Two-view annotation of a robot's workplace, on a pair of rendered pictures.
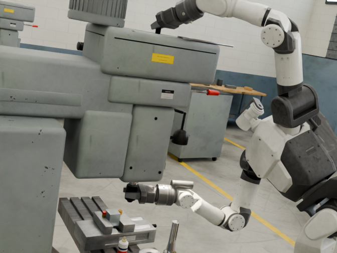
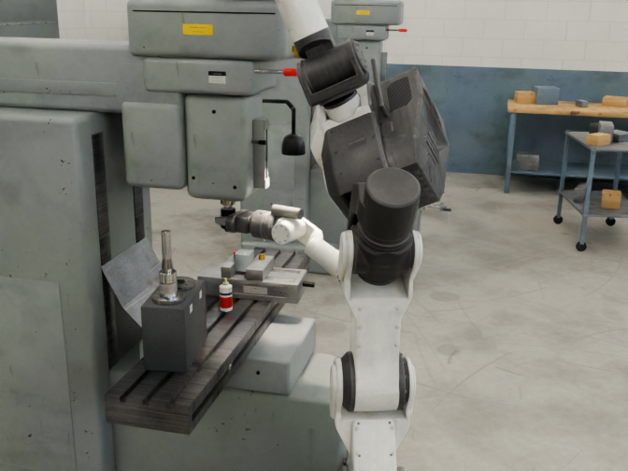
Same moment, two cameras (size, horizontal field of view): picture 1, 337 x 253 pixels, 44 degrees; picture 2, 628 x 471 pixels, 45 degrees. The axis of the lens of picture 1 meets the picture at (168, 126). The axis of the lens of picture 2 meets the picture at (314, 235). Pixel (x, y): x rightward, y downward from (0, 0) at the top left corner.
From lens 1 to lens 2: 1.68 m
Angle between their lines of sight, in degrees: 43
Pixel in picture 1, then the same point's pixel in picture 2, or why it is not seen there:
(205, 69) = (263, 37)
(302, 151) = (343, 145)
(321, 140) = (390, 129)
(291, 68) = (287, 14)
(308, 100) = (335, 62)
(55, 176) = (73, 172)
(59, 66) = (86, 51)
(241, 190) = not seen: hidden behind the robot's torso
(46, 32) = (526, 44)
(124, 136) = (171, 134)
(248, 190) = not seen: hidden behind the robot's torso
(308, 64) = not seen: outside the picture
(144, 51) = (171, 23)
